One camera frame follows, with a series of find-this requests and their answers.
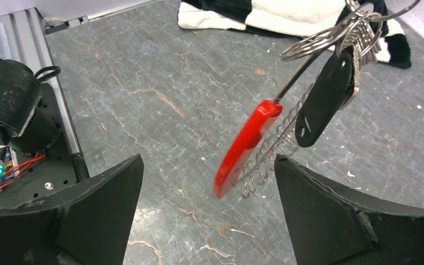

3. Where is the keyring loop with red tag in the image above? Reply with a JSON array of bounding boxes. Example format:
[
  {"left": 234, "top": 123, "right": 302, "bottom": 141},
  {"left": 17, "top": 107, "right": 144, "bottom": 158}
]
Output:
[{"left": 212, "top": 1, "right": 418, "bottom": 198}]

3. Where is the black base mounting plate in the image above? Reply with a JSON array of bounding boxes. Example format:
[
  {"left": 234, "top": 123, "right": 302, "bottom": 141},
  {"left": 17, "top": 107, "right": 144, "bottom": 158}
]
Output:
[{"left": 0, "top": 83, "right": 90, "bottom": 208}]

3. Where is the black white checkered cloth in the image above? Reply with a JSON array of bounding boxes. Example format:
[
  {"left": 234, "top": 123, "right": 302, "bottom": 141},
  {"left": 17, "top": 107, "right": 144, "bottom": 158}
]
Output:
[{"left": 177, "top": 0, "right": 412, "bottom": 69}]

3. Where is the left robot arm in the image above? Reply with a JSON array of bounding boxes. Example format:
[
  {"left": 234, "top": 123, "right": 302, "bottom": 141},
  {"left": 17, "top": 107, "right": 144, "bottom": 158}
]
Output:
[{"left": 0, "top": 58, "right": 61, "bottom": 153}]

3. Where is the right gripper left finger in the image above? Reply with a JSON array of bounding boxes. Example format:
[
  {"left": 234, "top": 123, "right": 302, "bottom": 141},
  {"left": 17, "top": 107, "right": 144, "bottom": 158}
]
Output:
[{"left": 0, "top": 155, "right": 144, "bottom": 264}]

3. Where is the key with black head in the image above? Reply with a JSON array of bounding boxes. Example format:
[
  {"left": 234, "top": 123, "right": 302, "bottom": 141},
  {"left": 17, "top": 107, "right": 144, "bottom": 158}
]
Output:
[{"left": 295, "top": 46, "right": 354, "bottom": 147}]

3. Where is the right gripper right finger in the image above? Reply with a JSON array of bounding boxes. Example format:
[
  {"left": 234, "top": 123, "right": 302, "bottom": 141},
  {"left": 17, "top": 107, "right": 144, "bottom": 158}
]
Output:
[{"left": 274, "top": 155, "right": 424, "bottom": 264}]

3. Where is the aluminium frame rail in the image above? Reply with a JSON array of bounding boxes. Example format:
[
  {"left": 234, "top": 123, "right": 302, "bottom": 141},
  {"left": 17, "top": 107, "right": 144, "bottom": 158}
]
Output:
[{"left": 0, "top": 7, "right": 89, "bottom": 179}]

